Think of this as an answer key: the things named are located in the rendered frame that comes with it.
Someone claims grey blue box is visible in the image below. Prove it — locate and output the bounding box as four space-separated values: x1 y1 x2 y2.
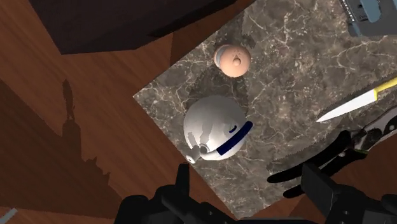
339 0 397 38

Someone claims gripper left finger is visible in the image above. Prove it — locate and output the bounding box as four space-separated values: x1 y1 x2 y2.
114 163 240 224

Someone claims peach round figure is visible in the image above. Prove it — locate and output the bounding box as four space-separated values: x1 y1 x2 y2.
213 44 252 78

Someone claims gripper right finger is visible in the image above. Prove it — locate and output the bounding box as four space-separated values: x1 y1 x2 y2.
300 162 397 224

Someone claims knife with yellow handle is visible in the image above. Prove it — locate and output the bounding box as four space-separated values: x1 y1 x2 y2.
316 76 397 123

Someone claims white kettle with blue handle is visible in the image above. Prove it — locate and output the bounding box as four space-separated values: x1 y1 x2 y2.
183 94 254 165

